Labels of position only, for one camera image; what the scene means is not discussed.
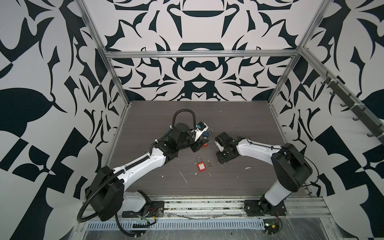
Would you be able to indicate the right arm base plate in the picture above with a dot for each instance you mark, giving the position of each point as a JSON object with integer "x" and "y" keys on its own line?
{"x": 256, "y": 208}

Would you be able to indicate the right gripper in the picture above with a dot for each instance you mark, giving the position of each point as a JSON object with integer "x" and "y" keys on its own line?
{"x": 218, "y": 153}

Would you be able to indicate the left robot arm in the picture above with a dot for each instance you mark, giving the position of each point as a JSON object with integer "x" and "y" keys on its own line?
{"x": 105, "y": 196}

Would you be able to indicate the small electronics board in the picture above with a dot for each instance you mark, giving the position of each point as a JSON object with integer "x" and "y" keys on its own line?
{"x": 272, "y": 226}

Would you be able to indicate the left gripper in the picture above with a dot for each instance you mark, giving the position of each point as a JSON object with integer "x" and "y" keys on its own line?
{"x": 198, "y": 144}

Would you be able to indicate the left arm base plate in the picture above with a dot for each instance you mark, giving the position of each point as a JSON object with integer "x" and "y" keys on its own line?
{"x": 152, "y": 209}

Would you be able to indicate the black hook rail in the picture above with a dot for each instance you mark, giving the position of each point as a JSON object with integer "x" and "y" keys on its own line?
{"x": 350, "y": 102}

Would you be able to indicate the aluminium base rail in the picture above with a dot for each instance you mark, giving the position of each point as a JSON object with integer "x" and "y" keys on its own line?
{"x": 198, "y": 207}

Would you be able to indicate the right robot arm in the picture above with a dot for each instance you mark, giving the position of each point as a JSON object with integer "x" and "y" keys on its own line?
{"x": 291, "y": 167}

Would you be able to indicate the white slotted cable duct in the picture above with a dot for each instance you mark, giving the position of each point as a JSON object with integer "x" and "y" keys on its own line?
{"x": 205, "y": 224}

